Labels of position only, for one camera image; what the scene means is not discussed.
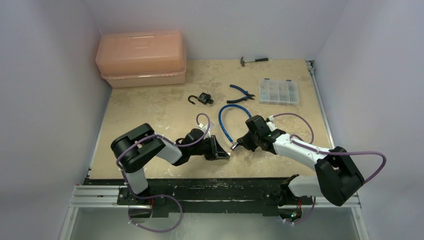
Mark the aluminium frame rail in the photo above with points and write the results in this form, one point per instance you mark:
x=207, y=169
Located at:
x=166, y=109

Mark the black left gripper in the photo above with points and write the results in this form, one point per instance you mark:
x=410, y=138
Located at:
x=216, y=152

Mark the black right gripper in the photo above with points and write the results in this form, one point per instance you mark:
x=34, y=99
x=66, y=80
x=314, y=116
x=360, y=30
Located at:
x=245, y=141

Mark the orange plastic toolbox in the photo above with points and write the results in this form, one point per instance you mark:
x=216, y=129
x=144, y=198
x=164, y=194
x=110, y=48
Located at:
x=139, y=59

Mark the blue cable lock loop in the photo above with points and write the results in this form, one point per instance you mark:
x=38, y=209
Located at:
x=221, y=124

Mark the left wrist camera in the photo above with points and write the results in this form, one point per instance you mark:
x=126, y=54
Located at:
x=206, y=127

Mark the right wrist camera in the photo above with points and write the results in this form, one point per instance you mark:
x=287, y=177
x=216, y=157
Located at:
x=270, y=123

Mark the black lock body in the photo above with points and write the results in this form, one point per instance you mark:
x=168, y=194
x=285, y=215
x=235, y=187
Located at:
x=203, y=98

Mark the small black handled hammer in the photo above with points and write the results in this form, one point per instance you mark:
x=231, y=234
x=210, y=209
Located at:
x=243, y=61

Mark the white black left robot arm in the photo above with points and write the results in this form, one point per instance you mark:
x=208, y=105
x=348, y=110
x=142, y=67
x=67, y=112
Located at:
x=134, y=149

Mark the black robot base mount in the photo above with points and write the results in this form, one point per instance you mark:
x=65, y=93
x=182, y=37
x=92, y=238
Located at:
x=268, y=196

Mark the clear plastic screw organizer box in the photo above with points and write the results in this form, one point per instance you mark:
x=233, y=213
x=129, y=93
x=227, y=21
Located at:
x=278, y=92

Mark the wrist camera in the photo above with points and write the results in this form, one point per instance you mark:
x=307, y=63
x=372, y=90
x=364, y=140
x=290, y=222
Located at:
x=270, y=123
x=206, y=127

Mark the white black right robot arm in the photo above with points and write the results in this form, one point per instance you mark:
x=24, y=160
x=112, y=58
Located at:
x=336, y=177

